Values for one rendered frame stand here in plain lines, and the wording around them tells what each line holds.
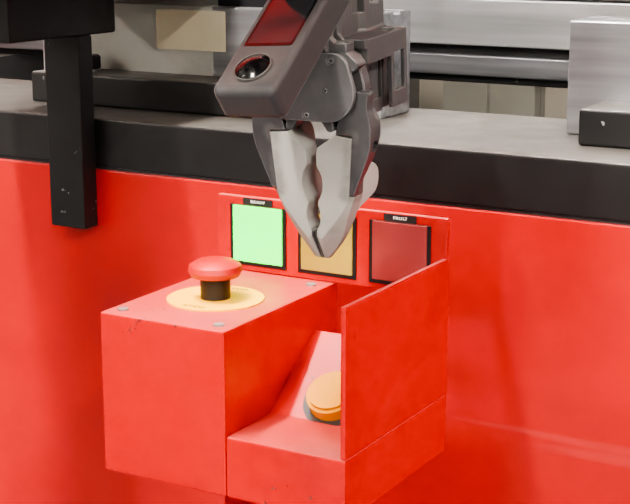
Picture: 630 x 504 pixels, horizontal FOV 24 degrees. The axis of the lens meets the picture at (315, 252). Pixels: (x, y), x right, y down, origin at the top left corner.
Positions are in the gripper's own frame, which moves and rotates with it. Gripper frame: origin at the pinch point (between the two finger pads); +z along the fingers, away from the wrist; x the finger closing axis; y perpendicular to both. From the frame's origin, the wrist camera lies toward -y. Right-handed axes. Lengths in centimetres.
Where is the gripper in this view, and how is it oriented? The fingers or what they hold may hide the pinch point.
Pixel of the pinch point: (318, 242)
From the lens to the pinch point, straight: 99.5
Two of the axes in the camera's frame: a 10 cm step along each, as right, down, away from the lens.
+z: 0.4, 9.5, 3.0
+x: -8.7, -1.1, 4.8
